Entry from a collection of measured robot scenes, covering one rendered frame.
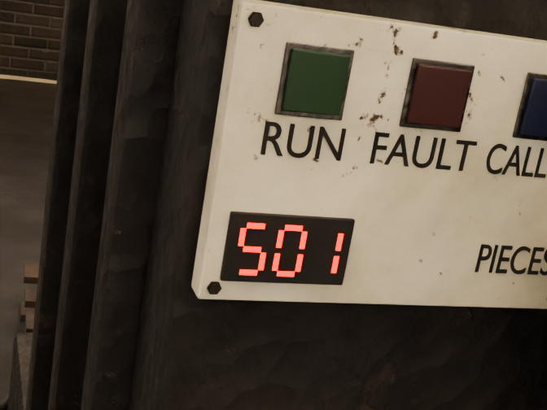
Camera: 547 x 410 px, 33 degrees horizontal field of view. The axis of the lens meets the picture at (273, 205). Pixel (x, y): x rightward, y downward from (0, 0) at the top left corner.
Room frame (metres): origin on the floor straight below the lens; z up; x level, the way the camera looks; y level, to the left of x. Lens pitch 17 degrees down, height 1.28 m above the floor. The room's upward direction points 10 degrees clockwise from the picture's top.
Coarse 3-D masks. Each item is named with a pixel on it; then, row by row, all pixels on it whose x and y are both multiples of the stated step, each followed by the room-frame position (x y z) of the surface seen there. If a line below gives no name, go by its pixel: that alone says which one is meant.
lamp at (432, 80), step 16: (416, 80) 0.55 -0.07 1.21; (432, 80) 0.56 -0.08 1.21; (448, 80) 0.56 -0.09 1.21; (464, 80) 0.56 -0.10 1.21; (416, 96) 0.55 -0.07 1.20; (432, 96) 0.56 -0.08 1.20; (448, 96) 0.56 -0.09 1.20; (464, 96) 0.56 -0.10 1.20; (416, 112) 0.55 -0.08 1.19; (432, 112) 0.56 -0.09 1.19; (448, 112) 0.56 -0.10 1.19
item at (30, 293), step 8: (24, 264) 2.70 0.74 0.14; (24, 272) 2.64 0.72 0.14; (32, 272) 2.65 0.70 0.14; (24, 280) 2.61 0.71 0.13; (32, 280) 2.61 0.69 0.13; (32, 288) 2.53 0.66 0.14; (24, 296) 2.48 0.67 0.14; (32, 296) 2.48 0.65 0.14; (24, 304) 2.44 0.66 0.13; (32, 304) 2.44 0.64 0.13; (24, 312) 2.62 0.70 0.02; (32, 312) 2.63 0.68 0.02; (24, 320) 2.60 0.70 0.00; (32, 320) 2.32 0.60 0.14; (32, 328) 2.28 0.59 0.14
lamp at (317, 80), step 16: (288, 64) 0.53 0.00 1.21; (304, 64) 0.53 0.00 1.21; (320, 64) 0.53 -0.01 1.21; (336, 64) 0.53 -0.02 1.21; (288, 80) 0.53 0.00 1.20; (304, 80) 0.53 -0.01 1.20; (320, 80) 0.53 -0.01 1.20; (336, 80) 0.54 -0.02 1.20; (288, 96) 0.53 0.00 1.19; (304, 96) 0.53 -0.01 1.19; (320, 96) 0.53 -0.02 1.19; (336, 96) 0.54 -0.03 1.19; (304, 112) 0.53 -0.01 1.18; (320, 112) 0.53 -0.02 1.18; (336, 112) 0.54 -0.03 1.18
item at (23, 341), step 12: (24, 336) 2.01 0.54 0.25; (24, 348) 1.95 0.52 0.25; (12, 360) 2.01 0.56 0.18; (24, 360) 1.90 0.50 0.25; (12, 372) 1.98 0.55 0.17; (24, 372) 1.85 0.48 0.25; (12, 384) 1.95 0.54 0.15; (24, 384) 1.80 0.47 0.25; (12, 396) 1.92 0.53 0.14; (24, 396) 1.75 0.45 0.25; (12, 408) 1.89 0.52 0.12; (24, 408) 1.70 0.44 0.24
